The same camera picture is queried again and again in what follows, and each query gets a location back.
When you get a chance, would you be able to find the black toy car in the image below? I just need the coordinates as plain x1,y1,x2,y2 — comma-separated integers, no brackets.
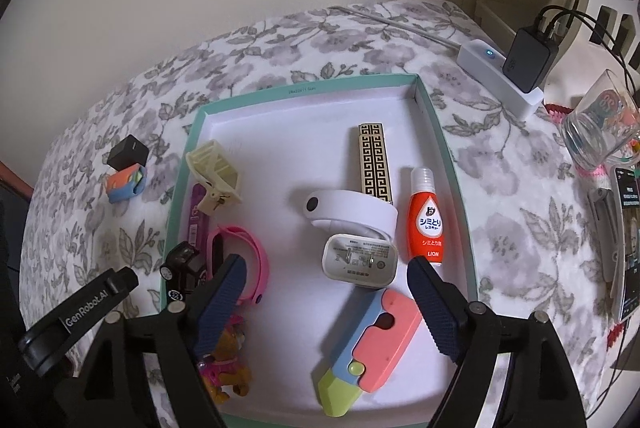
160,241,206,303

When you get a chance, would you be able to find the large pink blue toy knife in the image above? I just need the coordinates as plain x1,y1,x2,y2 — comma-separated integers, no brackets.
317,289,422,417

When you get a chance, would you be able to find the small orange blue toy knife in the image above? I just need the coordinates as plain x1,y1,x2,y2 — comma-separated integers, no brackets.
105,164,146,204

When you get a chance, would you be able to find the black power adapter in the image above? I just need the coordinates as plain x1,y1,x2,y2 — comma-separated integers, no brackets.
106,135,150,171

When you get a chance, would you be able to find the pink wristband watch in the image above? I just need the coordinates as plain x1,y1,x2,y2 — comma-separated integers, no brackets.
205,226,270,306

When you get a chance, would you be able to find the brown pup toy figure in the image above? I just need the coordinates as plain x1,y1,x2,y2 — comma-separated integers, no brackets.
198,315,252,405

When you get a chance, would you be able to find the purple pen package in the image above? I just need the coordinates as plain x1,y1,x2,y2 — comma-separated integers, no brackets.
186,183,209,254

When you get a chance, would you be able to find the white charger plug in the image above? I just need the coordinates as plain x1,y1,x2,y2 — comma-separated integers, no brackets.
321,233,399,289

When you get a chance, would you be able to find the red stain remover bottle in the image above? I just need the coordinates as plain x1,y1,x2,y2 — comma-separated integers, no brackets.
407,167,445,263

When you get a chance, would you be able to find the teal cardboard box tray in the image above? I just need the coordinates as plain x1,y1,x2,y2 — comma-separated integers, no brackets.
186,74,477,427

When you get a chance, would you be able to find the cream plastic hair clip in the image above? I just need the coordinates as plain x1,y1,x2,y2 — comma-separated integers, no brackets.
186,140,242,216

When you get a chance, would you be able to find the white smart band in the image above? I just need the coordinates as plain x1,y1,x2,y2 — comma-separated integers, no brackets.
303,190,398,242

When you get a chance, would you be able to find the floral fleece blanket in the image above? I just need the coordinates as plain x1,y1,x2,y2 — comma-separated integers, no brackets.
20,0,639,427

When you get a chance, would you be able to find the black gold patterned case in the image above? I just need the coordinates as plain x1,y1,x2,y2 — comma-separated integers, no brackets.
358,123,393,204

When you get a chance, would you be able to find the silver stapler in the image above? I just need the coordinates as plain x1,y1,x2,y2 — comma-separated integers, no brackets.
588,188,620,297

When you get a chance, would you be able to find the dark blue cabinet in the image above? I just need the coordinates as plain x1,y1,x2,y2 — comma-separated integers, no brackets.
1,183,29,342

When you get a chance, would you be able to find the smartphone with lit screen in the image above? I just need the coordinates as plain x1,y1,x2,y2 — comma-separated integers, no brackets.
611,166,639,323

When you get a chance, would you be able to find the clear drinking glass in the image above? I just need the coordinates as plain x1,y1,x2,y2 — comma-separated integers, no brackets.
561,69,639,173

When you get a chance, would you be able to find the white power strip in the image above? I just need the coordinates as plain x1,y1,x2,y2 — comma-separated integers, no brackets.
457,40,544,122

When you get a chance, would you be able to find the black wall charger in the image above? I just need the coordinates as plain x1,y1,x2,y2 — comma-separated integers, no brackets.
502,26,559,94

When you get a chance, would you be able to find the grey power strip cord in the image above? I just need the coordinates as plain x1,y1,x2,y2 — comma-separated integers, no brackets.
326,4,464,53

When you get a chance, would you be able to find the black charging cable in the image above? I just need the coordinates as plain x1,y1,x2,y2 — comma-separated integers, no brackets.
534,4,640,85

